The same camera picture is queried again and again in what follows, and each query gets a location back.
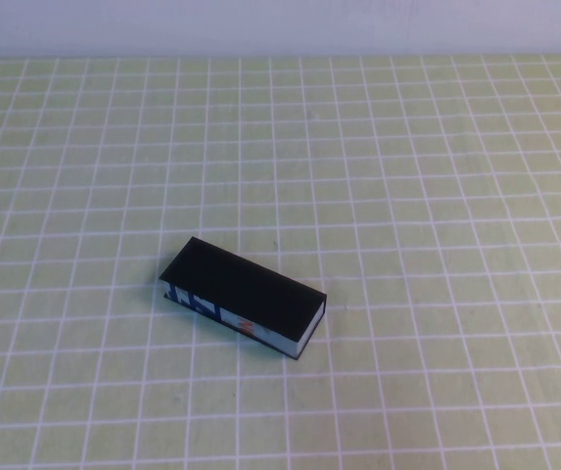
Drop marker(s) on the black printed glasses case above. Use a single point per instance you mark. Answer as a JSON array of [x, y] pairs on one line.
[[246, 289]]

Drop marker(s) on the green checked tablecloth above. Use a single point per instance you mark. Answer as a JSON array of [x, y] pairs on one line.
[[407, 147]]

